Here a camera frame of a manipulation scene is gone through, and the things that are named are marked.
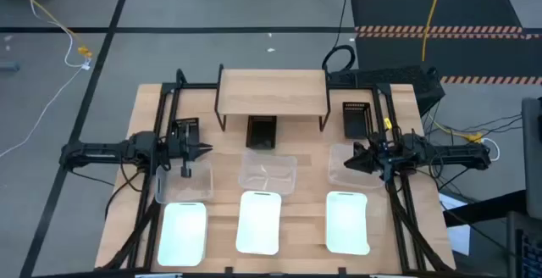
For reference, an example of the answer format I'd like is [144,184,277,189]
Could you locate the black striped-edge floor mat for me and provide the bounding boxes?
[354,32,542,86]
[350,0,525,34]

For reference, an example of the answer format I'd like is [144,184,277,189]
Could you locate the white plastic basket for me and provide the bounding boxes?
[157,201,209,268]
[324,190,371,257]
[235,190,283,257]

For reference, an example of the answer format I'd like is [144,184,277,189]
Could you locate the black looped floor cable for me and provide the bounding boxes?
[321,0,357,74]

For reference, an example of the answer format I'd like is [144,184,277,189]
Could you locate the wooden shelf with black legs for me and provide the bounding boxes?
[213,64,332,133]

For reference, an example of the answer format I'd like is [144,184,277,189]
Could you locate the yellow cable with connector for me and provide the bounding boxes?
[0,0,93,58]

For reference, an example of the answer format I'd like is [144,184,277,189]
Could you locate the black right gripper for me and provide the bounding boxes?
[343,139,410,182]

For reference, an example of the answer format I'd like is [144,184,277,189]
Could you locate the clear plastic basket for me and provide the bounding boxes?
[154,158,215,205]
[237,149,298,197]
[327,142,387,191]

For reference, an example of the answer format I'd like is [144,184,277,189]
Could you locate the white paper sheet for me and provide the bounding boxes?
[437,192,473,257]

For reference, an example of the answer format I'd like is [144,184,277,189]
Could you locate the black lattice plastic basket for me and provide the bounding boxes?
[170,117,201,144]
[341,101,374,141]
[246,114,279,150]

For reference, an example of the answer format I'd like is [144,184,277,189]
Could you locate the short yellow cable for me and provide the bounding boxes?
[425,112,485,144]

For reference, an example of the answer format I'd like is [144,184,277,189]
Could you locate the short white cable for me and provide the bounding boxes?
[481,136,502,164]

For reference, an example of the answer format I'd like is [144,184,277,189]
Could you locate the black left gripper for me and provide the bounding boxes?
[163,121,213,179]

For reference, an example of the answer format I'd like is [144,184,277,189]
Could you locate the dark grey cart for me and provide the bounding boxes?
[505,209,542,278]

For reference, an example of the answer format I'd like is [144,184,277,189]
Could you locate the grey cabinet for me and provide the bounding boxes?
[521,96,542,221]

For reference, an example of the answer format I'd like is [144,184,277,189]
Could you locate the black bar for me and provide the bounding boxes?
[441,189,528,229]

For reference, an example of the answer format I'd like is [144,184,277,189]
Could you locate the white floor cable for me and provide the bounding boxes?
[0,0,93,158]

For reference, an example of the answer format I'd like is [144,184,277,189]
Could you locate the yellow floor cable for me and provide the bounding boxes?
[421,0,447,63]

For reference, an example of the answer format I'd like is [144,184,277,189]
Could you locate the black aluminium table frame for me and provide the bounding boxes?
[96,68,457,275]

